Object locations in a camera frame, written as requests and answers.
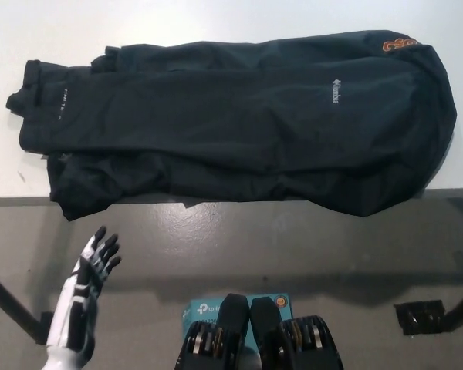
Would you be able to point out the teal tp-link box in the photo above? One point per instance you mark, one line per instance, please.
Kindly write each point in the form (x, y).
(200, 308)

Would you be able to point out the black robot feet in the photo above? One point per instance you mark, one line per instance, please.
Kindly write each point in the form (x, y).
(231, 339)

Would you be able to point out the black Columbia jacket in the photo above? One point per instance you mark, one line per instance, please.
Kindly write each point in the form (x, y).
(224, 135)

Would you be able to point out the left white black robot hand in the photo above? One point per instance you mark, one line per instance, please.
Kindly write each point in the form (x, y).
(75, 293)

